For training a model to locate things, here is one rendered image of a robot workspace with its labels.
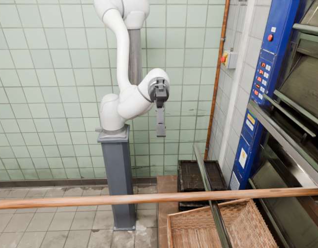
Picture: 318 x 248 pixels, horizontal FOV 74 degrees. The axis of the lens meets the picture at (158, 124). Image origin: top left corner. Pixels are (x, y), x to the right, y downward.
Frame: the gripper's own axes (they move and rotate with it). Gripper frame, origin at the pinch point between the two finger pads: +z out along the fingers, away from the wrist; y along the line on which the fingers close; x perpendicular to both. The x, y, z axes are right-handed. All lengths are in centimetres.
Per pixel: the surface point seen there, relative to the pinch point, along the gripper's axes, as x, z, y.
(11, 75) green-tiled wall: 119, -117, 22
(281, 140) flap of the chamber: -40.2, 1.8, 9.2
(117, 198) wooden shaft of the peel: 15.5, 7.0, 28.5
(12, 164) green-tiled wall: 151, -117, 117
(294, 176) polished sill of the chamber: -55, -4, 31
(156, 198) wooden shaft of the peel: 1.8, 7.3, 28.7
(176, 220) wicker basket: -10, -20, 80
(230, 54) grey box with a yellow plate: -49, -82, -1
